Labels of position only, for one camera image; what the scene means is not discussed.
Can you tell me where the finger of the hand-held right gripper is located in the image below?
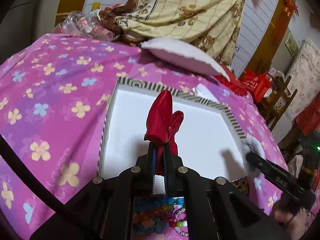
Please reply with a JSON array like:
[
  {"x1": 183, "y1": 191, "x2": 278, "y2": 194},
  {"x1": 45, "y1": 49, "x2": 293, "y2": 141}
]
[{"x1": 246, "y1": 152, "x2": 317, "y2": 210}]

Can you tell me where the silver beaded bangle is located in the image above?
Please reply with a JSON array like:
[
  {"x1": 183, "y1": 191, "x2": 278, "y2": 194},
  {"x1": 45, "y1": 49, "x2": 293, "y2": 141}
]
[{"x1": 172, "y1": 208, "x2": 189, "y2": 238}]

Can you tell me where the striped cardboard box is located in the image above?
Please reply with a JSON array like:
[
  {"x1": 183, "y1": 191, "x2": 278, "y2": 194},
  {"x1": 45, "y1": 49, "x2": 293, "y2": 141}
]
[{"x1": 96, "y1": 77, "x2": 253, "y2": 180}]

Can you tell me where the red satin bow scrunchie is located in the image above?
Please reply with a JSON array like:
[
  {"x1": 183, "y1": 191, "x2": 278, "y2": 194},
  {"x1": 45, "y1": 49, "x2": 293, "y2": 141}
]
[{"x1": 144, "y1": 89, "x2": 185, "y2": 176}]

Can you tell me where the blue faceted bead bracelet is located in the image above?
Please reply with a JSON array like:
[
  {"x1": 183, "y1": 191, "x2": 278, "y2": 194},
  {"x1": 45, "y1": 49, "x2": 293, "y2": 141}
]
[{"x1": 150, "y1": 197, "x2": 186, "y2": 206}]

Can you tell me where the floral mattress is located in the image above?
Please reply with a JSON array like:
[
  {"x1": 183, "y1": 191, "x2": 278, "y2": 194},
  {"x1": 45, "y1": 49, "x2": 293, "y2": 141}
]
[{"x1": 285, "y1": 38, "x2": 320, "y2": 118}]

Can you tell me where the beige floral quilt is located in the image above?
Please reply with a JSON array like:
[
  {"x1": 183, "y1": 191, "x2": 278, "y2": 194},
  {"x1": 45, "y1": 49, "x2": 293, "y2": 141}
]
[{"x1": 100, "y1": 0, "x2": 247, "y2": 63}]

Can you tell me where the rainbow faceted bead bracelet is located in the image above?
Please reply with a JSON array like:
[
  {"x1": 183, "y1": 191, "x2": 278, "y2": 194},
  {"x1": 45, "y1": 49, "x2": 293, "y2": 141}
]
[{"x1": 133, "y1": 210, "x2": 157, "y2": 228}]

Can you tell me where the leopard print bow scrunchie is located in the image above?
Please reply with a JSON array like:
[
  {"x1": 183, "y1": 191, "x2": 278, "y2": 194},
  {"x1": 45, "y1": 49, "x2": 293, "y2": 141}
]
[{"x1": 231, "y1": 177, "x2": 250, "y2": 198}]

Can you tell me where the person's right hand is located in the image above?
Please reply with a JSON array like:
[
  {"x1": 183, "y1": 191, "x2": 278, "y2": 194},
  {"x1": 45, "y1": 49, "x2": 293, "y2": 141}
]
[{"x1": 271, "y1": 200, "x2": 308, "y2": 231}]

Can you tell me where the red ruffled pillow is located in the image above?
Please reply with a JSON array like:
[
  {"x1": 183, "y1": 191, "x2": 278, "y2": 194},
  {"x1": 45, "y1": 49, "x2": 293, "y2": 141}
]
[{"x1": 214, "y1": 64, "x2": 250, "y2": 97}]

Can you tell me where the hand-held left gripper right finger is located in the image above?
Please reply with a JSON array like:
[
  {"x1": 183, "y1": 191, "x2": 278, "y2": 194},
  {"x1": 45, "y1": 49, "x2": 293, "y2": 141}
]
[{"x1": 164, "y1": 142, "x2": 292, "y2": 240}]

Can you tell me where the red hanging knot ornament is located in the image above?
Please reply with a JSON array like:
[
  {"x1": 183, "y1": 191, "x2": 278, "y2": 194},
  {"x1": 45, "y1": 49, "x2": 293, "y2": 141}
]
[{"x1": 275, "y1": 0, "x2": 300, "y2": 45}]

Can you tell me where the red cloth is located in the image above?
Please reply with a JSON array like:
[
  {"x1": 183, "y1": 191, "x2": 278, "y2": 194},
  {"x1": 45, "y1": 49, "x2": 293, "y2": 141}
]
[{"x1": 295, "y1": 102, "x2": 320, "y2": 136}]

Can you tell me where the clear plastic bag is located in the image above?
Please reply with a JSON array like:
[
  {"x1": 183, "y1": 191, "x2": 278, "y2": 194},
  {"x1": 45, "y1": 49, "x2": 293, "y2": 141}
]
[{"x1": 59, "y1": 10, "x2": 123, "y2": 42}]

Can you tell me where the pink floral bedsheet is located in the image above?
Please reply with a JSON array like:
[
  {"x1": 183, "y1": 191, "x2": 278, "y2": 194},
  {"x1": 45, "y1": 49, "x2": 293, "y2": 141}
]
[{"x1": 0, "y1": 32, "x2": 320, "y2": 240}]

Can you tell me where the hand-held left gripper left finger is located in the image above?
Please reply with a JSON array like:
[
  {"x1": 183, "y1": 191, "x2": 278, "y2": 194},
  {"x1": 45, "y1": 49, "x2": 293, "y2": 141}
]
[{"x1": 30, "y1": 140, "x2": 157, "y2": 240}]

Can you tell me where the white pillow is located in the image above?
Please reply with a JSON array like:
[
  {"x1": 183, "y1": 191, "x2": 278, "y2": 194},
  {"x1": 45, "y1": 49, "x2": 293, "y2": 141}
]
[{"x1": 141, "y1": 37, "x2": 230, "y2": 82}]

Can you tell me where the multicolour round bead bracelet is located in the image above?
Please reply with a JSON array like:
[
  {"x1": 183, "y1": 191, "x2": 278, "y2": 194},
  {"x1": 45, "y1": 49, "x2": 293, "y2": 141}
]
[{"x1": 169, "y1": 219, "x2": 188, "y2": 231}]

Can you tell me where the light blue fluffy scrunchie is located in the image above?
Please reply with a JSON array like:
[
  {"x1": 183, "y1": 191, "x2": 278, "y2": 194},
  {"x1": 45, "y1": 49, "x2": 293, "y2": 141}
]
[{"x1": 240, "y1": 134, "x2": 267, "y2": 179}]

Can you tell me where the wooden rack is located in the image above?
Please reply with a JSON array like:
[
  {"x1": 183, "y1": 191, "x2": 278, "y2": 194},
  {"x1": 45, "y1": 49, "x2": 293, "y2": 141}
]
[{"x1": 260, "y1": 67, "x2": 298, "y2": 130}]

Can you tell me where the black cable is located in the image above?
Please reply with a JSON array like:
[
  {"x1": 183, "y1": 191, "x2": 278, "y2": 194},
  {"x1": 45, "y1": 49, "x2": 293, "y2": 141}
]
[{"x1": 0, "y1": 136, "x2": 83, "y2": 227}]

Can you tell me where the white tissue packet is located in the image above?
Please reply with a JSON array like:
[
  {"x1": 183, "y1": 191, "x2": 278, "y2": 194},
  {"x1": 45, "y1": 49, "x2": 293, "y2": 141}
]
[{"x1": 192, "y1": 84, "x2": 218, "y2": 103}]

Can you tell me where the red shopping bag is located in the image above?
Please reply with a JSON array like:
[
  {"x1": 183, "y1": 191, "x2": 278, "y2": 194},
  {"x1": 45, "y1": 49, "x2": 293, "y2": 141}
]
[{"x1": 240, "y1": 70, "x2": 272, "y2": 103}]

